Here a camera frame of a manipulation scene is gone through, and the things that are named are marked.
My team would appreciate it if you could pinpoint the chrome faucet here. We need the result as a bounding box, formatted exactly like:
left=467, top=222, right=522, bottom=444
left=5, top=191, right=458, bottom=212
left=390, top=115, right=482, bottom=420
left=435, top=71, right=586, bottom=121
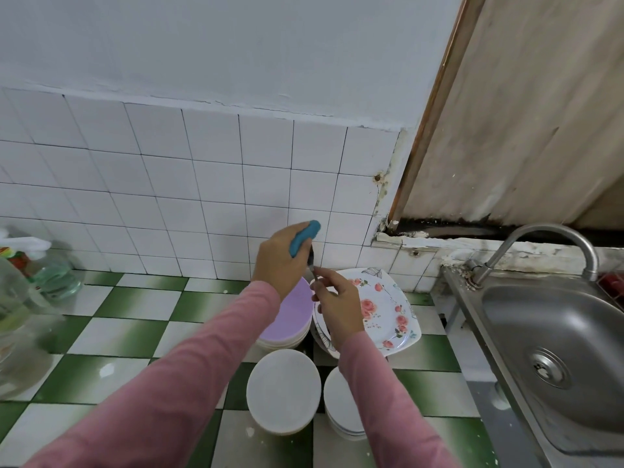
left=468, top=223, right=601, bottom=287

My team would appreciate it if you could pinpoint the red plastic cutlery cup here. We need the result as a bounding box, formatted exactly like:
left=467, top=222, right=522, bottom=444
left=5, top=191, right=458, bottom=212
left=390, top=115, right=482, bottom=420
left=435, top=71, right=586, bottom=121
left=599, top=270, right=624, bottom=303

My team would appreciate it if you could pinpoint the white bowl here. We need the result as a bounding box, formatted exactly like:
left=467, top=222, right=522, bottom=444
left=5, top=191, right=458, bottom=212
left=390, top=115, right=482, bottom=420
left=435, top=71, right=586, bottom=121
left=246, top=348, right=323, bottom=437

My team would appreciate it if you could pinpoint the purple plastic bowl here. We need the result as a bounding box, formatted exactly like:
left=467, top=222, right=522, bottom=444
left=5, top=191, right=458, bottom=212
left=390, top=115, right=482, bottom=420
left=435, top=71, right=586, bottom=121
left=255, top=278, right=315, bottom=351

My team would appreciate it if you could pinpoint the person's left forearm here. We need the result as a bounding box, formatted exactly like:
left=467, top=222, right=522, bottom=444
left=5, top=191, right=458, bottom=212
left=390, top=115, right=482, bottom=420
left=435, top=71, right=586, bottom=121
left=24, top=280, right=284, bottom=468

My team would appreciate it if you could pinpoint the stack of floral plates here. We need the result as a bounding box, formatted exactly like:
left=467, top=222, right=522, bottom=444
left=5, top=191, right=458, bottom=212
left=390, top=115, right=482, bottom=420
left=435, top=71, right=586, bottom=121
left=312, top=266, right=423, bottom=359

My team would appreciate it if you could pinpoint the weathered wooden board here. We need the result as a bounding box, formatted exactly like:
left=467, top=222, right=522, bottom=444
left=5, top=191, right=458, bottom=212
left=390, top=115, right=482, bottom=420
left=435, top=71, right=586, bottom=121
left=390, top=0, right=624, bottom=230

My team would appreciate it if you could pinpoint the blue cleaning cloth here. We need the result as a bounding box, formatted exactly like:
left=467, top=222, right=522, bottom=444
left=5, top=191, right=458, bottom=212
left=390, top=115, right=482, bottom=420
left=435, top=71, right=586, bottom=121
left=289, top=220, right=322, bottom=259

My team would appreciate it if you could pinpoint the person's right hand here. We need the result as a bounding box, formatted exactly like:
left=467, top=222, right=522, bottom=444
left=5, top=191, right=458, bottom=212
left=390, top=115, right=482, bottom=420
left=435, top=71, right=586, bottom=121
left=310, top=266, right=368, bottom=351

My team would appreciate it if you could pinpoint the green checkered tile countertop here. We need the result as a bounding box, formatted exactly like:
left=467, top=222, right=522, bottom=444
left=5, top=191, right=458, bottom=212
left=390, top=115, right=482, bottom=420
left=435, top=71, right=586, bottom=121
left=0, top=268, right=499, bottom=468

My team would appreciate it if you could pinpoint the person's left hand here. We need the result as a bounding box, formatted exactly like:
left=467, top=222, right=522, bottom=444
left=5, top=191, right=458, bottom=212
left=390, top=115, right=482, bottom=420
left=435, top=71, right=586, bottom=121
left=252, top=221, right=315, bottom=300

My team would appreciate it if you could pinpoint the large clear plastic bottle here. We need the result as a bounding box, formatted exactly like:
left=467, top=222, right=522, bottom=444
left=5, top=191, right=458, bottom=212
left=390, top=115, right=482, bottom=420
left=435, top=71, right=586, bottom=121
left=0, top=258, right=64, bottom=400

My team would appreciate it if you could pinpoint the stainless steel sink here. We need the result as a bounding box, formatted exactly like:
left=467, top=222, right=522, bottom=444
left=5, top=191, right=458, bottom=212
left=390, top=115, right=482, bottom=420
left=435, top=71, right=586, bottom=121
left=439, top=263, right=624, bottom=468

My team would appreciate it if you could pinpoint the stack of white saucers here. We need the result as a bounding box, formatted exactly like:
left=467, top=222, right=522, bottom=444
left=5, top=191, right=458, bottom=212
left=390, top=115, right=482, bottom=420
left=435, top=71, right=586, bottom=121
left=322, top=365, right=368, bottom=443

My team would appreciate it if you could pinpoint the person's right forearm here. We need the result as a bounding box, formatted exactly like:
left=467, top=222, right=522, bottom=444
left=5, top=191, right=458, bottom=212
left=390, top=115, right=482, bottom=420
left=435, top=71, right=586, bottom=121
left=336, top=331, right=460, bottom=468

